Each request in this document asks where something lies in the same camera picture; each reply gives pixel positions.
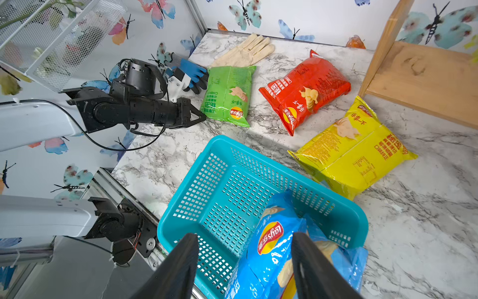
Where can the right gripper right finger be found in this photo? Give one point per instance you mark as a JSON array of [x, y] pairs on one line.
[[315, 277]]

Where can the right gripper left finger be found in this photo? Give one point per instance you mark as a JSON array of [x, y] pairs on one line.
[[174, 278]]

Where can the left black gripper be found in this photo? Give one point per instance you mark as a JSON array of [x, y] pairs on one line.
[[179, 114]]

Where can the green chips bag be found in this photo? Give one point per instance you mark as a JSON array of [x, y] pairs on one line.
[[228, 93]]

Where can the light blue chips bag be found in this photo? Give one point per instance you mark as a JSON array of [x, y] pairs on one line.
[[336, 258]]

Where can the dark blue Lay's chips bag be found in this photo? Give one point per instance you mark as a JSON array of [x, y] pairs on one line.
[[265, 267]]

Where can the red chips bag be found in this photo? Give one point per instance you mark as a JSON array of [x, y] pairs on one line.
[[312, 84]]

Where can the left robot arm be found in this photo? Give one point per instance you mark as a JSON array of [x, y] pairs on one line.
[[137, 92]]

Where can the teal plastic basket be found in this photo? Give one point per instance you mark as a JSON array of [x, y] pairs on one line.
[[223, 196]]

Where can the yellow chips bag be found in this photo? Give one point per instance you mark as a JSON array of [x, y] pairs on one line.
[[353, 153]]

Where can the blue black work glove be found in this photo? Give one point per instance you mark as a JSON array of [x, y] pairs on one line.
[[198, 74]]

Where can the beige rubber glove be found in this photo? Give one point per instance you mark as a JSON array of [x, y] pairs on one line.
[[251, 51]]

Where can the pink artificial flower stem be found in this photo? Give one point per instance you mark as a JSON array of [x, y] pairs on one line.
[[70, 5]]

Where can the wooden corner shelf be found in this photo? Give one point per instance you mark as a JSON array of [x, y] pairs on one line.
[[435, 81]]

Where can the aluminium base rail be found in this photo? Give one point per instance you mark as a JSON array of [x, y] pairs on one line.
[[131, 227]]

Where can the white wire mesh box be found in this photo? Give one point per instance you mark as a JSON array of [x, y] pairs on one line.
[[50, 47]]

